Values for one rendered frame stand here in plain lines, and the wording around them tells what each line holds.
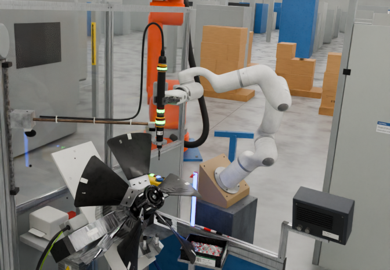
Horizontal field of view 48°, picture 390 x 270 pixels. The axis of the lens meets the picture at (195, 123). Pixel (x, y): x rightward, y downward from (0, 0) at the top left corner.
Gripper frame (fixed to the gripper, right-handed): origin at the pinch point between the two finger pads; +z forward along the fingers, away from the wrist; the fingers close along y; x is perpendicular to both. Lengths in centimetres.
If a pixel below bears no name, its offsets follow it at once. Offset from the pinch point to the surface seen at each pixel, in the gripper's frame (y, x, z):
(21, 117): 48, -9, 38
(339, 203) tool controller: -78, -41, -33
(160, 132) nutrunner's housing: -1.4, -15.0, 1.6
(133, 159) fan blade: 12.3, -30.9, 4.2
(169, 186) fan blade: 1.1, -46.8, -11.4
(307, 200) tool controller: -64, -42, -29
